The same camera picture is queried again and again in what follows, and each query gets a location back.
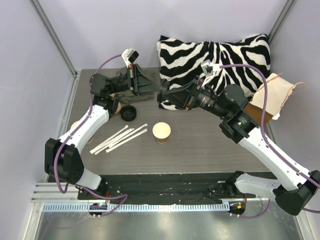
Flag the brown cardboard cup carrier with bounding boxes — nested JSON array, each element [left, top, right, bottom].
[[110, 93, 122, 114]]

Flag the brown paper coffee cup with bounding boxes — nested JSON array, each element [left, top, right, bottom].
[[152, 122, 171, 144]]

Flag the black plastic cup lid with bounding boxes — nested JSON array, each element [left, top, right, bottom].
[[157, 79, 170, 103], [120, 105, 137, 122]]

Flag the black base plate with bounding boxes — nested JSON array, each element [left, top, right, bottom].
[[77, 171, 257, 206]]

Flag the zebra print pillow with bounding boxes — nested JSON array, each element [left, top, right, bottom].
[[156, 34, 271, 98]]

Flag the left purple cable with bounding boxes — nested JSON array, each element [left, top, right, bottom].
[[53, 55, 129, 230]]

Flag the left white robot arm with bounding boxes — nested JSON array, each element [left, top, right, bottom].
[[44, 64, 161, 200]]

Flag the white paper straw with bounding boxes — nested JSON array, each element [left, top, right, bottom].
[[105, 129, 148, 153], [94, 128, 134, 155], [108, 123, 148, 148], [89, 125, 129, 154]]

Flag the stacked brown paper cups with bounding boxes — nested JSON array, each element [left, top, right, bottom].
[[70, 120, 94, 144]]

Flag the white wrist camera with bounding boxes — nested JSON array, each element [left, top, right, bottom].
[[121, 48, 139, 66], [200, 60, 221, 84]]

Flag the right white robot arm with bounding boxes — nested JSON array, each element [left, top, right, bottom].
[[157, 77, 320, 216]]

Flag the brown paper bag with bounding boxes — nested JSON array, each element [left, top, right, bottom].
[[244, 99, 273, 126]]

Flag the cream cloth drawstring bag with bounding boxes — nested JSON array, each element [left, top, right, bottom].
[[251, 73, 306, 120]]

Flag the olive green folded cloth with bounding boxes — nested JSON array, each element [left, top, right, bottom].
[[115, 68, 156, 105]]

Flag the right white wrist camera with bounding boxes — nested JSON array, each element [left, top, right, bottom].
[[200, 60, 221, 84]]

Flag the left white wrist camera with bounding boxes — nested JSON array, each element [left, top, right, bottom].
[[121, 48, 139, 66]]

